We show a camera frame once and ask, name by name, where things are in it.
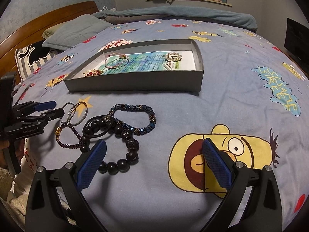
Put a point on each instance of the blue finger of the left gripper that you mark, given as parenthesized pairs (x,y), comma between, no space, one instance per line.
(45,106)

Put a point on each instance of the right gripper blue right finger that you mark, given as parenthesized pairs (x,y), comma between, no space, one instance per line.
(263,211)

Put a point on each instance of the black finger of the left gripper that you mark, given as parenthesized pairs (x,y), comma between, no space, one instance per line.
(52,115)

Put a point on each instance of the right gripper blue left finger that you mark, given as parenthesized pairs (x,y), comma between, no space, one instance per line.
(44,211)

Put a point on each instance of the silver hoop rings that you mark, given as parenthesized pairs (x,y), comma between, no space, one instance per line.
(74,112)

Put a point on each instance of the pearl bar hair clip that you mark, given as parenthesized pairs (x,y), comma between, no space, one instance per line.
(169,66)

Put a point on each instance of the pearl ring brooch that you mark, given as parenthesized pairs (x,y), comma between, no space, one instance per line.
(173,57)

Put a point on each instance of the striped black white pillow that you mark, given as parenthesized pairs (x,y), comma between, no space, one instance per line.
(32,57)

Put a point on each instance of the wooden headboard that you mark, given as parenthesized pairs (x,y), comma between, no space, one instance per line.
(31,32)

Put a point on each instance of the grey blue pillow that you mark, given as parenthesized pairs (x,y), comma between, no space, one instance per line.
(68,34)

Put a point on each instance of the blue cartoon bed sheet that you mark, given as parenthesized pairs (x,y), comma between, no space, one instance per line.
(253,104)

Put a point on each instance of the printed paper sheet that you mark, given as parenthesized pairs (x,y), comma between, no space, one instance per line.
(143,62)

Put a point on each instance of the grey shallow cardboard box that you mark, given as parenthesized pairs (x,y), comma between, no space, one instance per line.
(190,81)

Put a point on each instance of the black monitor screen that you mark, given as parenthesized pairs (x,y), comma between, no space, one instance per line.
(296,40)

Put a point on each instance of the teal folded blanket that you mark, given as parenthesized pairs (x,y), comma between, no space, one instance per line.
(241,20)

